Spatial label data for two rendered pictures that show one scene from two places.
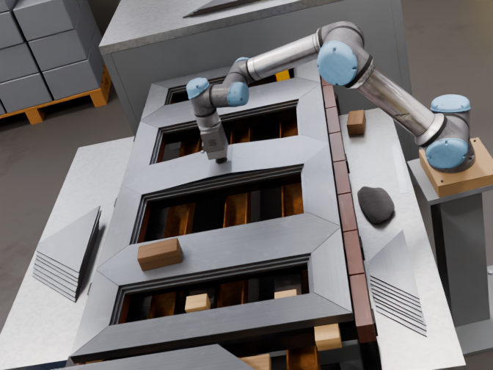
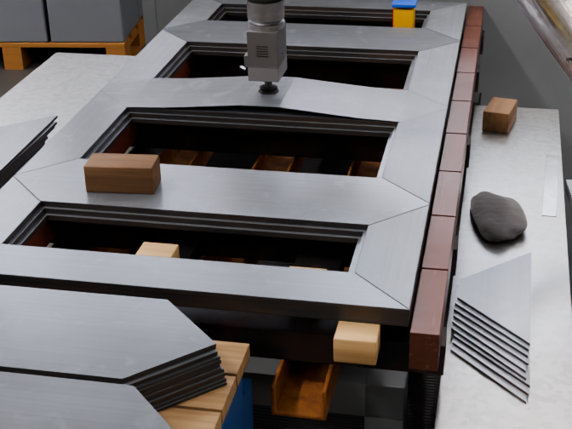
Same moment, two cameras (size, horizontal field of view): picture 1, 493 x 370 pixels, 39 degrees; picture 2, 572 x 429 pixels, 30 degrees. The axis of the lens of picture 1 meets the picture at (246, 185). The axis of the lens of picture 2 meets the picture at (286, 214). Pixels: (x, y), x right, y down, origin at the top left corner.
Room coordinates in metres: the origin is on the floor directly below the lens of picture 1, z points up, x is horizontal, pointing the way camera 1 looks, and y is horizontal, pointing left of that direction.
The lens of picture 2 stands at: (-0.07, -0.01, 1.63)
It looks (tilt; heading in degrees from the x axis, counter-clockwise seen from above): 27 degrees down; 1
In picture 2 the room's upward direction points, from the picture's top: 1 degrees counter-clockwise
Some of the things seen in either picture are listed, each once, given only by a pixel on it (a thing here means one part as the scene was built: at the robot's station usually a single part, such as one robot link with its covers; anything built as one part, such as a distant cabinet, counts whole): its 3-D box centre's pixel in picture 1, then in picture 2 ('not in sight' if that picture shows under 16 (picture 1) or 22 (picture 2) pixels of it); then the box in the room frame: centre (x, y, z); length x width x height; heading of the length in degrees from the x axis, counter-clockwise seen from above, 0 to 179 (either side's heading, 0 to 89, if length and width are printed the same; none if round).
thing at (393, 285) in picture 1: (392, 282); (491, 317); (1.39, -0.31, 0.70); 0.39 x 0.12 x 0.04; 169
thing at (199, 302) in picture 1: (197, 306); (157, 260); (1.43, 0.23, 0.79); 0.06 x 0.05 x 0.04; 79
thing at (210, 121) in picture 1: (207, 117); (265, 9); (2.03, 0.06, 1.03); 0.08 x 0.08 x 0.05
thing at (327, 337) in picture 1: (328, 336); (357, 342); (1.18, -0.08, 0.79); 0.06 x 0.05 x 0.04; 79
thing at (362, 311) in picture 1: (338, 153); (458, 129); (1.95, -0.33, 0.80); 1.62 x 0.04 x 0.06; 169
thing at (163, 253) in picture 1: (159, 254); (122, 173); (1.61, 0.30, 0.87); 0.12 x 0.06 x 0.05; 84
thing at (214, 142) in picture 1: (210, 137); (261, 47); (2.03, 0.07, 0.95); 0.10 x 0.09 x 0.16; 78
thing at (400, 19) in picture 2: (285, 86); (403, 43); (2.59, -0.28, 0.78); 0.05 x 0.05 x 0.19; 79
